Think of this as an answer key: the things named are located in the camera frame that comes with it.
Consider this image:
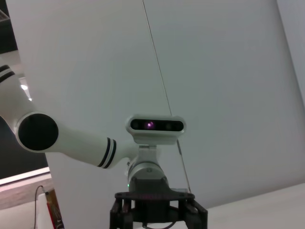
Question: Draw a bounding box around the red flat box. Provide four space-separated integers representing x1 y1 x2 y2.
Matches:
45 188 64 229

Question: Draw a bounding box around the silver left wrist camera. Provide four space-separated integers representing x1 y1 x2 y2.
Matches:
125 115 186 146

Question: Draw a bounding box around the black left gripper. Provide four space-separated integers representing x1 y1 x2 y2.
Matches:
109 176 209 229

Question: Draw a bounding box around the beige wall ledge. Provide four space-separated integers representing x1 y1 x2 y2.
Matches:
0 166 55 211

